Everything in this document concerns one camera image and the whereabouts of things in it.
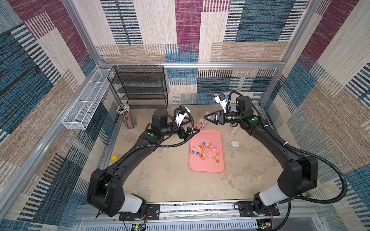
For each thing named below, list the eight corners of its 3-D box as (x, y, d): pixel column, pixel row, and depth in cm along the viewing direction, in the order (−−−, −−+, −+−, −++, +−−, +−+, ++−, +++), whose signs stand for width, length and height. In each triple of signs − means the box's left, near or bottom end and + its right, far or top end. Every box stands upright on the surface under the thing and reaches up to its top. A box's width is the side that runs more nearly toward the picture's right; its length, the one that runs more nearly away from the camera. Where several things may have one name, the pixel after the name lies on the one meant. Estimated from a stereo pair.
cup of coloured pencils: (125, 129, 110) (115, 112, 94) (127, 121, 114) (118, 103, 99) (135, 129, 110) (127, 112, 94) (137, 121, 114) (130, 103, 99)
